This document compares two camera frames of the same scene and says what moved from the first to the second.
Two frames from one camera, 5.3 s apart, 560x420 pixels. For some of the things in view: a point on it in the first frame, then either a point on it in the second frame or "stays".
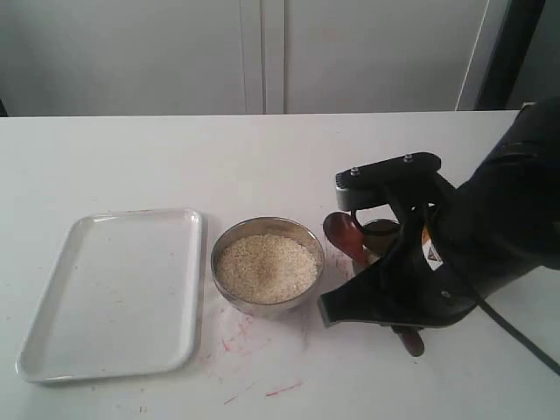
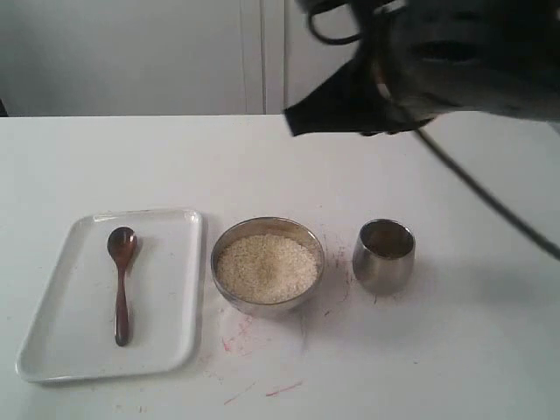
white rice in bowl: [266, 268] stays
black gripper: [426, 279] → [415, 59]
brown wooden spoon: [345, 234] → [122, 242]
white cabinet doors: [64, 58] stays
